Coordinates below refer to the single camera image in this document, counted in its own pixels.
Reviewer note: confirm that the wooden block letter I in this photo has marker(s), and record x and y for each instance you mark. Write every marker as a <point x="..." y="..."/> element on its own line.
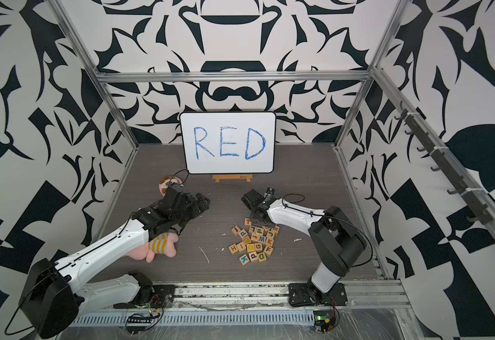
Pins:
<point x="241" y="247"/>

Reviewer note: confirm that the wooden block letter F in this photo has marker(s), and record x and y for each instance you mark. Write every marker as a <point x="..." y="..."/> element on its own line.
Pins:
<point x="268" y="250"/>

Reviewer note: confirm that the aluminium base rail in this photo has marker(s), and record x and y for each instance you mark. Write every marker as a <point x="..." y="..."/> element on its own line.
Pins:
<point x="230" y="295"/>

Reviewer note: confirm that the pink plush toy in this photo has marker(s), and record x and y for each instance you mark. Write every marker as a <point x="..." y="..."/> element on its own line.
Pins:
<point x="163" y="244"/>

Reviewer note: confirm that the wooden block letter H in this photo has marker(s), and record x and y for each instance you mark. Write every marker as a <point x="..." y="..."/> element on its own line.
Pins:
<point x="233" y="248"/>

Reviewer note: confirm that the white dry-erase board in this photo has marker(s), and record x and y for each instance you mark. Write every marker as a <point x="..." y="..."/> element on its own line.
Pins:
<point x="229" y="143"/>

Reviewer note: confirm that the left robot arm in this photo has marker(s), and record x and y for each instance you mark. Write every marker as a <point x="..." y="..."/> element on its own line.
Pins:
<point x="57" y="293"/>

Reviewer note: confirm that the wooden block letter K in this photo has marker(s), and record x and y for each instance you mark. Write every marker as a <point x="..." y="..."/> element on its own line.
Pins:
<point x="244" y="259"/>

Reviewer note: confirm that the wooden block letter J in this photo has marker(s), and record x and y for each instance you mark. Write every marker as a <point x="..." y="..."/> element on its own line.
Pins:
<point x="235" y="230"/>

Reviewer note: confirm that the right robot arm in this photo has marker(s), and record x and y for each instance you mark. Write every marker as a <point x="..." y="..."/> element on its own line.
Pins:
<point x="338" y="242"/>

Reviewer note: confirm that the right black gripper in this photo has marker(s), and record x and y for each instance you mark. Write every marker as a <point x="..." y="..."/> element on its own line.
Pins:
<point x="252" y="217"/>

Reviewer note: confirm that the black wall hook rack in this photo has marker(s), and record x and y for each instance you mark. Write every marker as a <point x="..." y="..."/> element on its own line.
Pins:
<point x="446" y="163"/>

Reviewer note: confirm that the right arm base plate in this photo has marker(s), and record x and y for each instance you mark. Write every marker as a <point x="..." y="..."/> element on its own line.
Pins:
<point x="306" y="294"/>

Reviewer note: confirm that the small wooden easel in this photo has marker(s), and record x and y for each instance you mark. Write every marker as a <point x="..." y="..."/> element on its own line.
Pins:
<point x="220" y="177"/>

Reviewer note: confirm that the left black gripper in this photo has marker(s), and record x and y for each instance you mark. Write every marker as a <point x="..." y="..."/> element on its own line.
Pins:
<point x="198" y="209"/>

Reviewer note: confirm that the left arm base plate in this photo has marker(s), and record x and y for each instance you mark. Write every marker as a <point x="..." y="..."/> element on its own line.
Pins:
<point x="156" y="296"/>

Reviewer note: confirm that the wooden block letter D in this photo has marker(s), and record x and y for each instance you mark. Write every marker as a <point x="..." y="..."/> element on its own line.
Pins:
<point x="261" y="257"/>

